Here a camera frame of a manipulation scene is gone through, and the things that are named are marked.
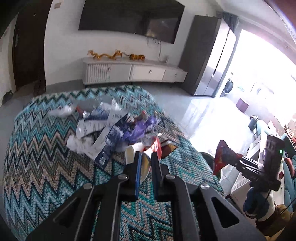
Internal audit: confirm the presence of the dark tall cabinet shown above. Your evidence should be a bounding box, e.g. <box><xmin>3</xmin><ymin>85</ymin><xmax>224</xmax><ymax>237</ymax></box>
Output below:
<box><xmin>179</xmin><ymin>15</ymin><xmax>236</xmax><ymax>97</ymax></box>

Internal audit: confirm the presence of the white tv cabinet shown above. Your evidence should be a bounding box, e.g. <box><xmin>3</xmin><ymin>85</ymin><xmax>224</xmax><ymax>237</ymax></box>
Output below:
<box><xmin>82</xmin><ymin>57</ymin><xmax>187</xmax><ymax>85</ymax></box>

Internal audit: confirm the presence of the washing machine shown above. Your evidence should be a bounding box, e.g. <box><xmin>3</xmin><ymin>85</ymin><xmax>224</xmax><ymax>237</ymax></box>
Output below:
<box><xmin>220</xmin><ymin>72</ymin><xmax>234</xmax><ymax>97</ymax></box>

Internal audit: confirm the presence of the wall mounted black television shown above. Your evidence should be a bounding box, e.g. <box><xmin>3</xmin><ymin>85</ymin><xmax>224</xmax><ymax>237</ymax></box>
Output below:
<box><xmin>79</xmin><ymin>0</ymin><xmax>185</xmax><ymax>44</ymax></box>

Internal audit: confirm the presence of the blue white gloved right hand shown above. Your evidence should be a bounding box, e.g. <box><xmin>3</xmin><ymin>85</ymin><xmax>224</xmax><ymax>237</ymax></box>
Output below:
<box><xmin>243</xmin><ymin>187</ymin><xmax>276</xmax><ymax>221</ymax></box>

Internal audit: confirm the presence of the white paper cup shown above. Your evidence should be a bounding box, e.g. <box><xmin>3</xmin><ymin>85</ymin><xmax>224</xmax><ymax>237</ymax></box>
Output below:
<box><xmin>125</xmin><ymin>141</ymin><xmax>152</xmax><ymax>183</ymax></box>

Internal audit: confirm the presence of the dark brown door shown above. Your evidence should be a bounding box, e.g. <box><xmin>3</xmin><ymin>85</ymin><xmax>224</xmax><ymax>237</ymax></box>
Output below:
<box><xmin>12</xmin><ymin>1</ymin><xmax>52</xmax><ymax>95</ymax></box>

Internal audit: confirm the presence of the golden tiger figurine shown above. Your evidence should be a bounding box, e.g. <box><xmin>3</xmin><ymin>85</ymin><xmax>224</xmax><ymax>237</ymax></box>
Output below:
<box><xmin>124</xmin><ymin>53</ymin><xmax>145</xmax><ymax>61</ymax></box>

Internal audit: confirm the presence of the golden dragon figurine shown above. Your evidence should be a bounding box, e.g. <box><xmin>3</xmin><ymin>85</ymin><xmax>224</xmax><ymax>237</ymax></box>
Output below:
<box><xmin>87</xmin><ymin>50</ymin><xmax>123</xmax><ymax>60</ymax></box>

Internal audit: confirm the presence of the blue white paper packaging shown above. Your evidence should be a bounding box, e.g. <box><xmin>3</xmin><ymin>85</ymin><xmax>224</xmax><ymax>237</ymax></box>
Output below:
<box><xmin>85</xmin><ymin>110</ymin><xmax>130</xmax><ymax>169</ymax></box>

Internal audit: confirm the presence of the zigzag knitted table cloth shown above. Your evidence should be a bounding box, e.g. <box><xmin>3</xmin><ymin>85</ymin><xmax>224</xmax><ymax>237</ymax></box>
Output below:
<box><xmin>3</xmin><ymin>85</ymin><xmax>224</xmax><ymax>240</ymax></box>

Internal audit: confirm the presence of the purple plastic wrapper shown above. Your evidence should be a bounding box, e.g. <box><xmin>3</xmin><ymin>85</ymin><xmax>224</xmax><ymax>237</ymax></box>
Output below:
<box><xmin>123</xmin><ymin>116</ymin><xmax>159</xmax><ymax>144</ymax></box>

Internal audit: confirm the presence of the red snack wrapper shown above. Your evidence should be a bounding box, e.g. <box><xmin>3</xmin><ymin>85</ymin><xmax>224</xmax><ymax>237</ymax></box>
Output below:
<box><xmin>213</xmin><ymin>140</ymin><xmax>243</xmax><ymax>175</ymax></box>

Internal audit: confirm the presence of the purple stool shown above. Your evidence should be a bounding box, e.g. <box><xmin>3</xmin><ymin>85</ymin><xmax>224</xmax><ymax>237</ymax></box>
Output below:
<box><xmin>236</xmin><ymin>98</ymin><xmax>249</xmax><ymax>113</ymax></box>

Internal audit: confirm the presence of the white tissue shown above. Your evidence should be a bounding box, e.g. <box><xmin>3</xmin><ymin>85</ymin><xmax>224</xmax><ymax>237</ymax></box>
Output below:
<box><xmin>48</xmin><ymin>105</ymin><xmax>74</xmax><ymax>118</ymax></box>

